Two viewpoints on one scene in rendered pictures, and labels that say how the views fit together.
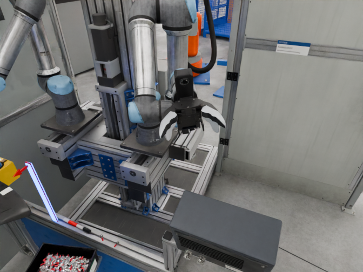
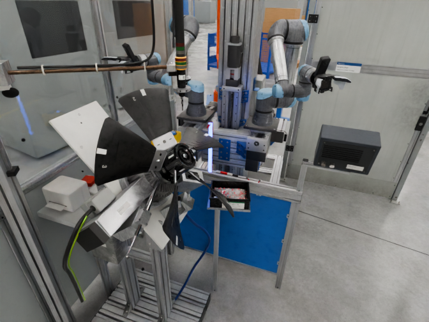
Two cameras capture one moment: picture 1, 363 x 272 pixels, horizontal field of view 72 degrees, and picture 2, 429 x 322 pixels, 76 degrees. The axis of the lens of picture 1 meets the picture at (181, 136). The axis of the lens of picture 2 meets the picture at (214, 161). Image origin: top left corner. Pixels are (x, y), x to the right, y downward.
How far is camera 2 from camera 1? 97 cm
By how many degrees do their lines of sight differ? 6
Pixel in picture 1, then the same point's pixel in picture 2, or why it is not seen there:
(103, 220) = not seen: hidden behind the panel
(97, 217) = not seen: hidden behind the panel
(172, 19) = (294, 37)
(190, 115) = (327, 82)
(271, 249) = (378, 142)
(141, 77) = (281, 69)
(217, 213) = (345, 131)
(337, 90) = (382, 98)
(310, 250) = (369, 227)
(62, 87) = (200, 87)
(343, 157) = (389, 154)
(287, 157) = not seen: hidden behind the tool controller
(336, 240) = (388, 220)
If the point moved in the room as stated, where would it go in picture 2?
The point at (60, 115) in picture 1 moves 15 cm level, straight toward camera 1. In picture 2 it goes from (193, 108) to (204, 115)
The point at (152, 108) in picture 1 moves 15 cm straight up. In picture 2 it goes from (289, 87) to (293, 59)
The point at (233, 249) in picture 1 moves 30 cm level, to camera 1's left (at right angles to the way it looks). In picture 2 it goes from (359, 142) to (293, 143)
